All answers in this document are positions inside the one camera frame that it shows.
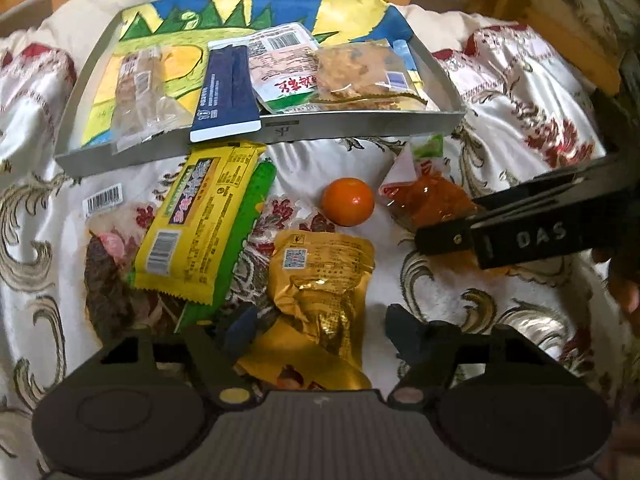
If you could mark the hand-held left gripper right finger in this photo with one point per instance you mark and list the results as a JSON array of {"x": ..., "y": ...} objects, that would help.
[{"x": 402, "y": 332}]

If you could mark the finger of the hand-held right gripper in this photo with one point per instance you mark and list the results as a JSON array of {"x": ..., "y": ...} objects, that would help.
[
  {"x": 445, "y": 237},
  {"x": 550, "y": 185}
]

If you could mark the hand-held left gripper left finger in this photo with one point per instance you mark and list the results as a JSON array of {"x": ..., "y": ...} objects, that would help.
[{"x": 242, "y": 327}]

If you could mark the red spicy snack packet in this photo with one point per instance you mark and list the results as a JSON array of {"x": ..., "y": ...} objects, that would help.
[{"x": 430, "y": 195}]

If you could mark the green sausage stick packet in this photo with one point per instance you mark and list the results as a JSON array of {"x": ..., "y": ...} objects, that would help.
[{"x": 235, "y": 260}]

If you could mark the gold foil snack packet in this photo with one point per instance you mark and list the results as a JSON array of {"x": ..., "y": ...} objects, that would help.
[{"x": 320, "y": 270}]

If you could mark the yellow snack bar packet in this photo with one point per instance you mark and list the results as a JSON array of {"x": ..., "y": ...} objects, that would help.
[{"x": 195, "y": 220}]

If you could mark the grey metal tray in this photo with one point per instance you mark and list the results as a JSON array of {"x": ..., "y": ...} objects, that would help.
[{"x": 350, "y": 127}]

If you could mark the clear dried dates packet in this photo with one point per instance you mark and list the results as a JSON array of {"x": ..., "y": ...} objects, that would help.
[{"x": 107, "y": 260}]

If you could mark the clear crispy cracker packet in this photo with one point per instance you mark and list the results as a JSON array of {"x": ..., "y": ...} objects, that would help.
[{"x": 350, "y": 75}]

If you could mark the green white snack packet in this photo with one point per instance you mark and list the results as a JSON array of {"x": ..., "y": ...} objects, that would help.
[{"x": 280, "y": 70}]

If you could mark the dark blue snack packet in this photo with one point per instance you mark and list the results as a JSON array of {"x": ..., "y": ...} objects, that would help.
[{"x": 225, "y": 90}]

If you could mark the clear bread packet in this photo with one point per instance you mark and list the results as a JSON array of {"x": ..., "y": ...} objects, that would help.
[{"x": 142, "y": 95}]

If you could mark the person's right hand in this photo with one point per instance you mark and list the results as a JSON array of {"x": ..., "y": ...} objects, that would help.
[{"x": 627, "y": 287}]

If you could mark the orange yellow snack packet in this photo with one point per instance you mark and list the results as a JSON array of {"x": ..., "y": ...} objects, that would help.
[{"x": 295, "y": 360}]

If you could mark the orange tangerine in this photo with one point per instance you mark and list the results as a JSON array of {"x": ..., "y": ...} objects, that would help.
[{"x": 347, "y": 202}]

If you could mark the floral satin quilt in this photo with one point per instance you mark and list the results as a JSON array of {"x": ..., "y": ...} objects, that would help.
[{"x": 500, "y": 85}]

